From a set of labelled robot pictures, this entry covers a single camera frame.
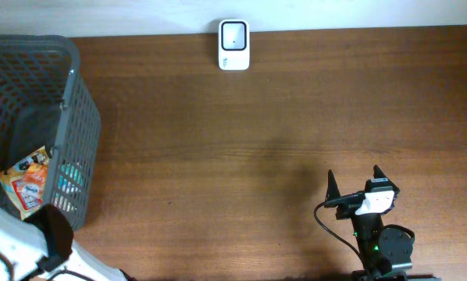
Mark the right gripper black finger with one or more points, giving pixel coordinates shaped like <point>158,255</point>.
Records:
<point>332,191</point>
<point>378,174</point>

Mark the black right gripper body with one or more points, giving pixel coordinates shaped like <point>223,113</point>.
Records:
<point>347,211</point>

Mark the teal tissue pack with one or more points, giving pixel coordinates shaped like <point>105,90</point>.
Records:
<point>71,179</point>

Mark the yellow snack bag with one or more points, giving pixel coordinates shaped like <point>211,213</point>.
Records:
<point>24,182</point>

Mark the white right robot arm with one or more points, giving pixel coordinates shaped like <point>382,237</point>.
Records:
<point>384,250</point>

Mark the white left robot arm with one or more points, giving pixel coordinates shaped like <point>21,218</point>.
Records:
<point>42,247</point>

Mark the grey plastic basket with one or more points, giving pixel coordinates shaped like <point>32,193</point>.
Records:
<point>45,102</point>

